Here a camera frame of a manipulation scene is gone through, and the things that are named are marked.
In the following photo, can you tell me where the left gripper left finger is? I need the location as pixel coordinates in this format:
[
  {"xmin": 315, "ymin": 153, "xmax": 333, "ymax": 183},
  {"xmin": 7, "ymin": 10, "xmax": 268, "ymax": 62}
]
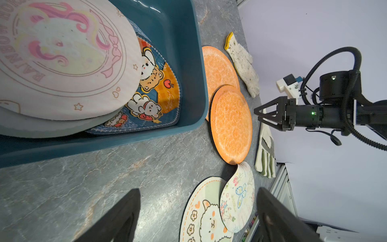
[{"xmin": 76, "ymin": 189, "xmax": 141, "ymax": 242}]

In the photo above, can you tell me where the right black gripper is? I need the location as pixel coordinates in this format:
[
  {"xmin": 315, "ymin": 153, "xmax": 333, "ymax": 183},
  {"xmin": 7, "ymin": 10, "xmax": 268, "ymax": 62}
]
[{"xmin": 254, "ymin": 71, "xmax": 354, "ymax": 136}]

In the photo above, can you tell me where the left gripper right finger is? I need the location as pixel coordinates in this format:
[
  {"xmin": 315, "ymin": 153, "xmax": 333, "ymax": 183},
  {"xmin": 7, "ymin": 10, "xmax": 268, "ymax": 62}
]
[{"xmin": 257, "ymin": 187, "xmax": 321, "ymax": 242}]

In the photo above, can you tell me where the orange round coaster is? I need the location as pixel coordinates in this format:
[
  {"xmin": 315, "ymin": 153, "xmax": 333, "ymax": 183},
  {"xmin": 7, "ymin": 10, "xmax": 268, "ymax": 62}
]
[
  {"xmin": 210, "ymin": 85, "xmax": 253, "ymax": 165},
  {"xmin": 202, "ymin": 46, "xmax": 240, "ymax": 121}
]

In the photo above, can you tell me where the blue bunny bear coaster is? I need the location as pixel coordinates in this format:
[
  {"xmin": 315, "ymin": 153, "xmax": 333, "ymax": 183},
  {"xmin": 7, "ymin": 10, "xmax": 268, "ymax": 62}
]
[{"xmin": 87, "ymin": 23, "xmax": 182, "ymax": 135}]

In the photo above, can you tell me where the teal plastic storage box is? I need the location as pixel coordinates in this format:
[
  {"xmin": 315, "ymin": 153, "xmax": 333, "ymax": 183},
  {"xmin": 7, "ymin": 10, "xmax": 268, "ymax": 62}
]
[{"xmin": 1, "ymin": 1, "xmax": 208, "ymax": 168}]

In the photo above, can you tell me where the green bunny coaster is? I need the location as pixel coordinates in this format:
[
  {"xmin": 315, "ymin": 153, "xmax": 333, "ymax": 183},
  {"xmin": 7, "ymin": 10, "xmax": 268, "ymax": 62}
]
[{"xmin": 1, "ymin": 107, "xmax": 120, "ymax": 139}]

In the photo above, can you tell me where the pink swirl coaster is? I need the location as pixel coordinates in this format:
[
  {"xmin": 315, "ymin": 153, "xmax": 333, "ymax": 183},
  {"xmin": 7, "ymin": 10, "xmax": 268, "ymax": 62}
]
[{"xmin": 1, "ymin": 1, "xmax": 142, "ymax": 121}]

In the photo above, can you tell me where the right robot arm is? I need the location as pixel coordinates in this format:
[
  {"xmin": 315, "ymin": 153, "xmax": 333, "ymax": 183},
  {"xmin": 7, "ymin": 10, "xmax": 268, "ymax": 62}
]
[{"xmin": 254, "ymin": 71, "xmax": 387, "ymax": 146}]

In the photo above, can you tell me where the butterfly cream coaster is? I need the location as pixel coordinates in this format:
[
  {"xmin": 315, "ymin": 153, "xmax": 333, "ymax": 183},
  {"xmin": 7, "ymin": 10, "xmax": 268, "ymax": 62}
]
[{"xmin": 220, "ymin": 161, "xmax": 255, "ymax": 233}]

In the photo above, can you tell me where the white grey glove near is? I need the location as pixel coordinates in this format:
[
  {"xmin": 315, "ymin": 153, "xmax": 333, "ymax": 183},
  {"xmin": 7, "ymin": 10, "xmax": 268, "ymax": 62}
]
[{"xmin": 255, "ymin": 122, "xmax": 276, "ymax": 178}]

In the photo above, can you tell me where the white work glove far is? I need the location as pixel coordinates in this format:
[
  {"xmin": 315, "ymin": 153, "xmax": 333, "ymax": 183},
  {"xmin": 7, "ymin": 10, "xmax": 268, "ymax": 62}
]
[{"xmin": 224, "ymin": 32, "xmax": 260, "ymax": 98}]

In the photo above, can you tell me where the alpaca cream coaster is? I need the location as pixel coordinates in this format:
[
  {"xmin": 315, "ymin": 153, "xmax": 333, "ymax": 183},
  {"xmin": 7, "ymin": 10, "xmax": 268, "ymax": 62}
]
[{"xmin": 179, "ymin": 177, "xmax": 234, "ymax": 242}]

